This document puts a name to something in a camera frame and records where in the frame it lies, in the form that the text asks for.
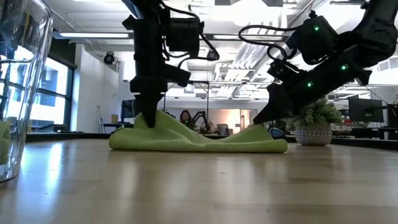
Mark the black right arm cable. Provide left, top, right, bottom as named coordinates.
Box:
left=238, top=24, right=299, bottom=63

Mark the blue chair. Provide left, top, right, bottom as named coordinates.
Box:
left=269, top=127, right=289, bottom=140

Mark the large office window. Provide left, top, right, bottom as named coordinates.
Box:
left=30, top=43, right=75, bottom=131

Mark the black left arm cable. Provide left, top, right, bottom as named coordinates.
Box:
left=160, top=1, right=220, bottom=68

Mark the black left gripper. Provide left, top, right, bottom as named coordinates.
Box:
left=122, top=14, right=168, bottom=129

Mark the artificial green potted plant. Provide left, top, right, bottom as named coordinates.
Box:
left=285, top=98, right=345, bottom=147

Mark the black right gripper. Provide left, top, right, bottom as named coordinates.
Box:
left=252, top=58, right=373, bottom=125

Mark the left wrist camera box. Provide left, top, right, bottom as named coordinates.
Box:
left=164, top=63, right=192, bottom=88

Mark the clear plastic basket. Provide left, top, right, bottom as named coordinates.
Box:
left=0, top=0, right=53, bottom=184

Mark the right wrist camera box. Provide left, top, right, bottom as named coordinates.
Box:
left=267, top=58, right=301, bottom=90

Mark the seated person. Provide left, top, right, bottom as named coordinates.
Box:
left=179, top=109, right=200, bottom=131

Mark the lime green microfiber towel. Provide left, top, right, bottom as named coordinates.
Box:
left=108, top=109, right=289, bottom=154

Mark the black computer monitor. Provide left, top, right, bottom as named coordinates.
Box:
left=347, top=98, right=385, bottom=124
left=387, top=103, right=398, bottom=128
left=120, top=99, right=137, bottom=119

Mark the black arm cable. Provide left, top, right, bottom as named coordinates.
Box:
left=238, top=24, right=299, bottom=63
left=160, top=1, right=220, bottom=68

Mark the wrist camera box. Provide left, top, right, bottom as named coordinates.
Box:
left=164, top=63, right=192, bottom=88
left=267, top=58, right=301, bottom=90

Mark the black station gantry frame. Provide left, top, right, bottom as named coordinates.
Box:
left=163, top=80, right=243, bottom=110

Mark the black aluminium table frame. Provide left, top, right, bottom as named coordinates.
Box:
left=26, top=132, right=398, bottom=152

